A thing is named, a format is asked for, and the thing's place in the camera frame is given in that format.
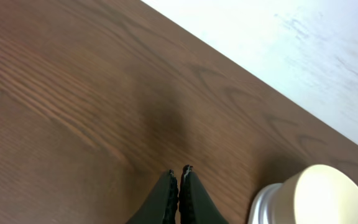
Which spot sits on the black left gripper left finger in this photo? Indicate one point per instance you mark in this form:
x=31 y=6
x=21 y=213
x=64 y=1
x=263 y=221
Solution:
x=161 y=204

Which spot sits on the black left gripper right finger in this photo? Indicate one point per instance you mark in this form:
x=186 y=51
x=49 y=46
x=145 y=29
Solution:
x=195 y=204

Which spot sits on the cream ceramic bowl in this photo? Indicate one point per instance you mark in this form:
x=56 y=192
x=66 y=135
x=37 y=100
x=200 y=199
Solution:
x=320 y=194

